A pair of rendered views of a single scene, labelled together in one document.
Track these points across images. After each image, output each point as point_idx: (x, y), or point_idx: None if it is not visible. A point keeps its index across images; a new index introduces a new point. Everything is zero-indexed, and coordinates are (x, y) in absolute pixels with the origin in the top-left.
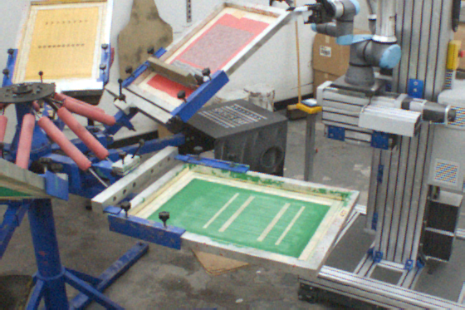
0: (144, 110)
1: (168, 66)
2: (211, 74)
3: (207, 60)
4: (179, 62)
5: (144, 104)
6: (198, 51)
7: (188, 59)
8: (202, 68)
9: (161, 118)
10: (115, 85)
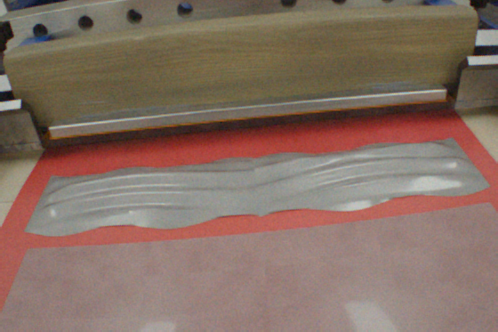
0: None
1: (220, 20)
2: (31, 228)
3: (188, 297)
4: (406, 179)
5: None
6: (405, 318)
7: (390, 232)
8: (154, 232)
9: (30, 9)
10: None
